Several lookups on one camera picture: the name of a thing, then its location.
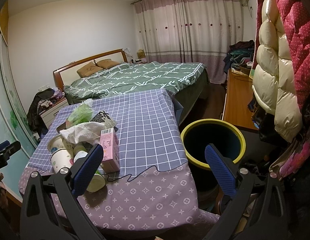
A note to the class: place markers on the blue checked tablecloth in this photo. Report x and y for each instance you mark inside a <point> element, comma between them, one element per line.
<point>148,132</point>

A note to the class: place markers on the pink strawberry milk carton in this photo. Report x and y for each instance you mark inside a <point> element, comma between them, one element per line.
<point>110,144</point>

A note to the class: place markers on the white yogurt cup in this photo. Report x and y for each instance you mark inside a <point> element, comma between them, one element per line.
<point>57,143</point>

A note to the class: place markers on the white nightstand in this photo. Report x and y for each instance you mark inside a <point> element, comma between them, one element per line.
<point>50,114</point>

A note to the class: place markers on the yellow rimmed trash bin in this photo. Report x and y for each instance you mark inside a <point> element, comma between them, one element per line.
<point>228,139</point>

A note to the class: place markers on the black white patterned box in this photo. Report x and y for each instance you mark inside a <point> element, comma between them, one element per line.
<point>106,119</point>

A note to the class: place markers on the sliding wardrobe door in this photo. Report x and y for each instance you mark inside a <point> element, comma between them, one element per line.
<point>13,124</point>

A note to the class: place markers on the yellow tissue box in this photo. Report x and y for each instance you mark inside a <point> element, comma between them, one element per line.
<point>141,54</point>

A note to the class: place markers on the purple patterned cloth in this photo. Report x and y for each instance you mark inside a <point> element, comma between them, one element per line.
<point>152,201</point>

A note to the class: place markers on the brown pillow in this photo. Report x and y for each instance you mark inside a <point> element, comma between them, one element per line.
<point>107,63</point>
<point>88,70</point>

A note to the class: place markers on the green plastic bag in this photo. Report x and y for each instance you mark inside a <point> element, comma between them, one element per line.
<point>82,113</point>

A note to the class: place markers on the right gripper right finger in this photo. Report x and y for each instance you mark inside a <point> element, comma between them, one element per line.
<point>256,209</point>

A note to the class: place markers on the brown pillow left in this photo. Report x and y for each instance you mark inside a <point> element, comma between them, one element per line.
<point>88,70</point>

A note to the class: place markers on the cream puffer jacket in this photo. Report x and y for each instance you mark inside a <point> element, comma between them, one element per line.
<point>273,80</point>

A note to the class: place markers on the wooden desk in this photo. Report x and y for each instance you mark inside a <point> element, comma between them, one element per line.
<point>238,95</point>

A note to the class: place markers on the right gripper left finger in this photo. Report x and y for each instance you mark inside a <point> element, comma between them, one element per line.
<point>39,218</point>

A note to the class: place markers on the brown pillow right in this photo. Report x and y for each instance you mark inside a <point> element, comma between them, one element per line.
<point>107,63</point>

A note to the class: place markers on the pink white curtain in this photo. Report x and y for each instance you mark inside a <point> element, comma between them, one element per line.
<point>190,31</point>

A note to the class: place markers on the paper cup with leaves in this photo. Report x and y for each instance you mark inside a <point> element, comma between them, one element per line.
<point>61,158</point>

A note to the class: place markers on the wooden bed headboard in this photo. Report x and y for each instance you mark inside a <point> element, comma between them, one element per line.
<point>66,75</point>

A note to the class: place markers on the white paper tissue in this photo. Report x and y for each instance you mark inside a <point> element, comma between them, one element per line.
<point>85,132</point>

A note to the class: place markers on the white green drink bottle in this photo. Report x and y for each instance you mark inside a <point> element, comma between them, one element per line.
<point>97,182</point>

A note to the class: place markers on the dark clothes on nightstand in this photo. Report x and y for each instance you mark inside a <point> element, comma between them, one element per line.
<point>42,101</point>

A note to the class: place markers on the red dotted quilted coat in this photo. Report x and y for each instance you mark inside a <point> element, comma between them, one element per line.
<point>296,20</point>

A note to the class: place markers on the pile of clothes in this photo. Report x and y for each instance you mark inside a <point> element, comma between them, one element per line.
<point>238,55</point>

